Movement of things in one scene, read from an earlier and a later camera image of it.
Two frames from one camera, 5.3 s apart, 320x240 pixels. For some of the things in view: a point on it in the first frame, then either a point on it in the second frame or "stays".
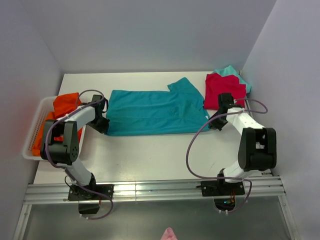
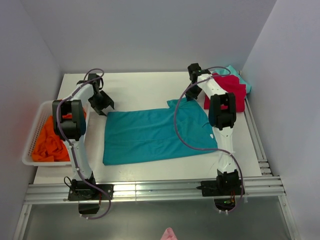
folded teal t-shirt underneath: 229,71 stays
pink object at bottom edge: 168,234 stays
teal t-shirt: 179,109 → 132,136
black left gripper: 103,128 → 107,102
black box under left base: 88,208 stays
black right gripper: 214,124 → 190,96
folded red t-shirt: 216,84 stays
